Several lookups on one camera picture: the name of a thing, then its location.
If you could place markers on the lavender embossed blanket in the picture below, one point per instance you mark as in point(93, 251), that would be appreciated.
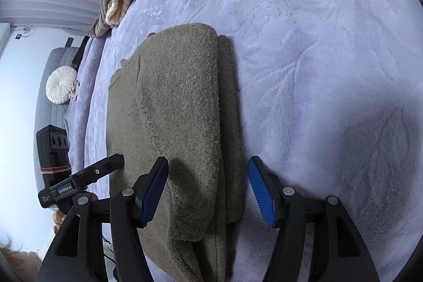
point(314, 70)

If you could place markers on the grey fleece cloth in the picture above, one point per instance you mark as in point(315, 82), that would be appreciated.
point(100, 21)

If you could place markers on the person's left hand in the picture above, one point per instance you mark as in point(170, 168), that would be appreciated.
point(59, 219)

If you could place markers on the person's brown hair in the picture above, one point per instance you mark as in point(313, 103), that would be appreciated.
point(8, 245)

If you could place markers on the olive knit sweater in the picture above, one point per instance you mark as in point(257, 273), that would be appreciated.
point(172, 103)

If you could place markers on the round white pleated cushion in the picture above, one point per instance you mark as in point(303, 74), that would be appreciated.
point(59, 85)

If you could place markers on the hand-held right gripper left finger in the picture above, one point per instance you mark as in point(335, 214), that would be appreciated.
point(150, 192)

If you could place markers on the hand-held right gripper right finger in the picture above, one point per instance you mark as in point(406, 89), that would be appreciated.
point(261, 192)

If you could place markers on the small beige plush toy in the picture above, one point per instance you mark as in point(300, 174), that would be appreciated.
point(74, 92)

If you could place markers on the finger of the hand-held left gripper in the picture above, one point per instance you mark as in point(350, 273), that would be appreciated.
point(99, 169)

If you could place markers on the grey quilted headboard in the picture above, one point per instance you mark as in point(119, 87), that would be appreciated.
point(49, 123)

